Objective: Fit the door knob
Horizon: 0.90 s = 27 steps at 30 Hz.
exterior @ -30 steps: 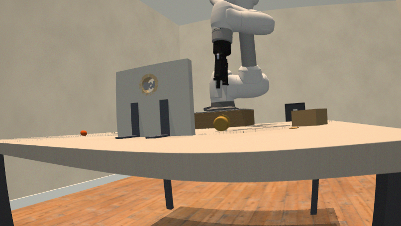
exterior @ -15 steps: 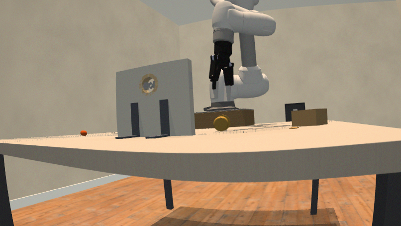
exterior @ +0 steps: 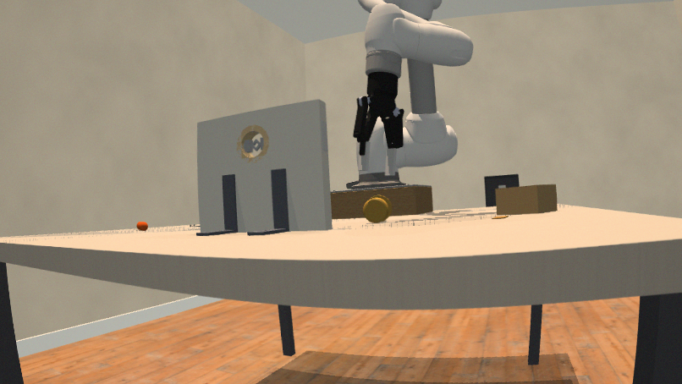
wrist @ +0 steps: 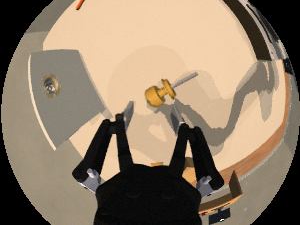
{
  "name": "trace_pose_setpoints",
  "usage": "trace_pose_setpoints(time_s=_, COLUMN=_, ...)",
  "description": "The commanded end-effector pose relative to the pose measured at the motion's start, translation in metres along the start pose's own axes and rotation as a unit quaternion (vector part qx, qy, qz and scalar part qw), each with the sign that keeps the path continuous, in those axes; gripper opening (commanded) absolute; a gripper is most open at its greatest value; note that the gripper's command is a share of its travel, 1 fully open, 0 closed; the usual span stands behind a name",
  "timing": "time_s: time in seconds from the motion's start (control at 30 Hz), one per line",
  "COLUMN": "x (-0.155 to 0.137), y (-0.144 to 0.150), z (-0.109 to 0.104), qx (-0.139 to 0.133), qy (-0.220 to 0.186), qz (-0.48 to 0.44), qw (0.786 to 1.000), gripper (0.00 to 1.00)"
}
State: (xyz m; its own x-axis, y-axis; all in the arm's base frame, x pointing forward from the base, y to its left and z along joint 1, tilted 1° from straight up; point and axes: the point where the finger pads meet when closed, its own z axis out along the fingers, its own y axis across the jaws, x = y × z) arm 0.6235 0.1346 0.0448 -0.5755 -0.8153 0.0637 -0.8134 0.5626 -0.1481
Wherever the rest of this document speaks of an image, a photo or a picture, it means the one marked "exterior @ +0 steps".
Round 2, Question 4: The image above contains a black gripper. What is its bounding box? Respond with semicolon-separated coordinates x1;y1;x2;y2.
353;72;404;176

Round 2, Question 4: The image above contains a grey panel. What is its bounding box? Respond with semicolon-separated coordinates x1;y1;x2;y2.
197;99;333;233

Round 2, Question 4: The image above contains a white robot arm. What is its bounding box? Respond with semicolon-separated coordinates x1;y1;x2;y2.
346;0;473;189

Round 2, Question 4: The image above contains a brass door knob with grey square spindle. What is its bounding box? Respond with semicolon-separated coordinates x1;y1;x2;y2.
363;195;392;223

